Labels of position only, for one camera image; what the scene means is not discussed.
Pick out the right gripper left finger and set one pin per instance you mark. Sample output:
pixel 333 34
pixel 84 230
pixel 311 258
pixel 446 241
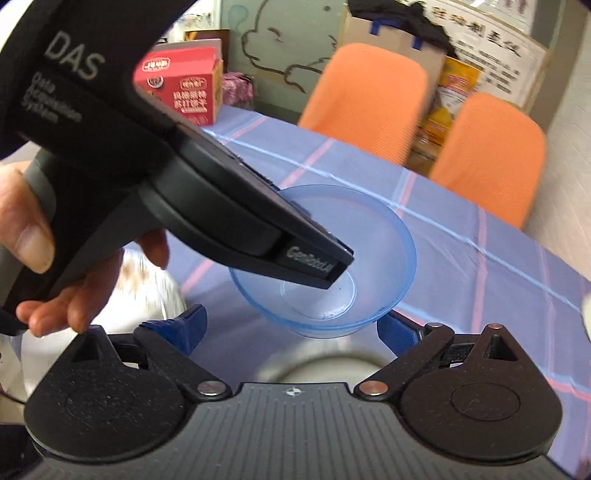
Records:
pixel 113 397

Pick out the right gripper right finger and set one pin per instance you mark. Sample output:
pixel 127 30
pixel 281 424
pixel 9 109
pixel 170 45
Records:
pixel 478 398

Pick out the large floral white plate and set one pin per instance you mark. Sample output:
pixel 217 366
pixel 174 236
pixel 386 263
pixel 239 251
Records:
pixel 143 292

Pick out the stainless steel bowl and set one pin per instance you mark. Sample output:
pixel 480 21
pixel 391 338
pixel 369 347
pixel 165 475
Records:
pixel 349 368

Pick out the translucent blue plastic bowl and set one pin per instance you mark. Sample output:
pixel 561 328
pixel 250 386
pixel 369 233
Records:
pixel 379 277

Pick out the person's left hand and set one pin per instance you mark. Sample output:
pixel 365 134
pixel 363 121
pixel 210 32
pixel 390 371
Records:
pixel 26 234

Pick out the red cracker box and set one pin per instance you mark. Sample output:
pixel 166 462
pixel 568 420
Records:
pixel 186 76

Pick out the blue plaid tablecloth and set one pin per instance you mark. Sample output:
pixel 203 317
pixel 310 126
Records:
pixel 473 269

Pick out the pink floral fabric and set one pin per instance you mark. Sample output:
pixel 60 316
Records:
pixel 238 90

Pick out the right orange chair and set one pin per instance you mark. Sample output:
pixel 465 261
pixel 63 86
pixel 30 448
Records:
pixel 494 157

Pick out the orange chair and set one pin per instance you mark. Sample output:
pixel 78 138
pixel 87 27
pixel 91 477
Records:
pixel 370 98
pixel 494 157

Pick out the left orange chair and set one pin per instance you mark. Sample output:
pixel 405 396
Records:
pixel 370 98

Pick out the yellow snack bag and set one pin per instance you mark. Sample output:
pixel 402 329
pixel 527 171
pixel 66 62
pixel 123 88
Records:
pixel 457 81

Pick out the black cloth on box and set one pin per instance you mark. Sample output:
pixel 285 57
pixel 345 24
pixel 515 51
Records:
pixel 408 18

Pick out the framed chinese text poster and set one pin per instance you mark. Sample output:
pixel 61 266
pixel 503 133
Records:
pixel 494 37

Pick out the cardboard box with blue handles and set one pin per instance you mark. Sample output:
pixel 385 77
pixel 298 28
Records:
pixel 428 56

